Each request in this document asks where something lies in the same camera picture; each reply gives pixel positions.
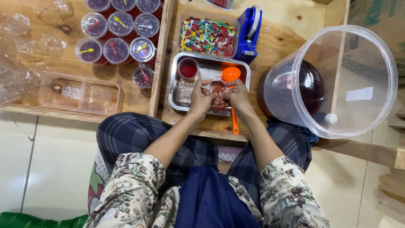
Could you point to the person's right hand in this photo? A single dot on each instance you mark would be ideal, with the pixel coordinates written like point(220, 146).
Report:
point(240, 96)

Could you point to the heap of colourful mini spoons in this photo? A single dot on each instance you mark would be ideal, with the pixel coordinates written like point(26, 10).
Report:
point(207, 37)

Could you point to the green cloth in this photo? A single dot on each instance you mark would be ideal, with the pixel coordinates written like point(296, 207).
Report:
point(38, 221)

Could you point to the large clear bucket red liquid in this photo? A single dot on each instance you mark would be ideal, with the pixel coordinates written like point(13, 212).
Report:
point(316, 82)

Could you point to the stack of empty clear cups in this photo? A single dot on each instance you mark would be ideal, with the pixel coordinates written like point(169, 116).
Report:
point(186, 93)

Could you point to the dark blue cloth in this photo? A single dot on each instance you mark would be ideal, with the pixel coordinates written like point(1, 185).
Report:
point(300, 134)

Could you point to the cardboard box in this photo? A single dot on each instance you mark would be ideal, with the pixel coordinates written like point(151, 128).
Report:
point(379, 25)

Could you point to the red packet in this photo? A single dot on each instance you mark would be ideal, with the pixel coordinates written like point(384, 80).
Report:
point(220, 3)

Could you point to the blue tape dispenser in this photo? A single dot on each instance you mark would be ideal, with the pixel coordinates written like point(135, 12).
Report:
point(246, 38)

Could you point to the group of sealed red cups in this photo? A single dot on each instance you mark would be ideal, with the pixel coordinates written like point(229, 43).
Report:
point(120, 31)

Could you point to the rectangular metal tray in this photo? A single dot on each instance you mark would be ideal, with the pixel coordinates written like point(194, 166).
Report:
point(208, 68)

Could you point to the plaid trousers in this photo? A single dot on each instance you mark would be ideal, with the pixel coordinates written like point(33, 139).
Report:
point(133, 133)

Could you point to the clear tub of spoons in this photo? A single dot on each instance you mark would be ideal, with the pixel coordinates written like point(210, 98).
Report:
point(186, 19)

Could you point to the person's left hand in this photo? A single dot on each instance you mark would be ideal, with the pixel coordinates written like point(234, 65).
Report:
point(197, 99)

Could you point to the patterned floor cushion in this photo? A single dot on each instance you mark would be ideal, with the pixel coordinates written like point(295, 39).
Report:
point(96, 183)

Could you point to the heap of clear plastic bags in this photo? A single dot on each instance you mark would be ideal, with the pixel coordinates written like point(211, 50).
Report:
point(22, 63)

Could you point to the empty clear rectangular container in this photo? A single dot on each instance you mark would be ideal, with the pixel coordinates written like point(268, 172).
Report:
point(79, 93)

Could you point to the orange plastic ladle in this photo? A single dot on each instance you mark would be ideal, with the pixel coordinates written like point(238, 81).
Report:
point(231, 74)

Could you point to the blue garment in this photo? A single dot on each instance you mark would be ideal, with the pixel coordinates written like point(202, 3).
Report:
point(208, 202)

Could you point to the small clear jelly cup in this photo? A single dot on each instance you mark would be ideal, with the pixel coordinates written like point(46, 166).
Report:
point(217, 86)

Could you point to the clear cup with red liquid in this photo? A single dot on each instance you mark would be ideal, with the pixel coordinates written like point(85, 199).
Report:
point(188, 69)

